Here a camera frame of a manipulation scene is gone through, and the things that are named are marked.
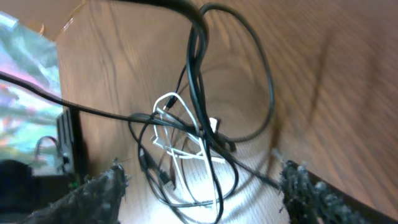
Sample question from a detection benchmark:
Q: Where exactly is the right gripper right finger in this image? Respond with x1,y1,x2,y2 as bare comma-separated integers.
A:
279,160,374,224

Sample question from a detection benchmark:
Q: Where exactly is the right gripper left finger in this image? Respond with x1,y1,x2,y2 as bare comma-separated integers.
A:
20,161,128,224

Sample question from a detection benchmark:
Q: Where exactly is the white USB cable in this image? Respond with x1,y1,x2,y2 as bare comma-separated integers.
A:
151,91,226,215

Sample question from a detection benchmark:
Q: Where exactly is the thin black USB cable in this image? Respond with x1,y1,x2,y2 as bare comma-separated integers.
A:
127,2,280,190

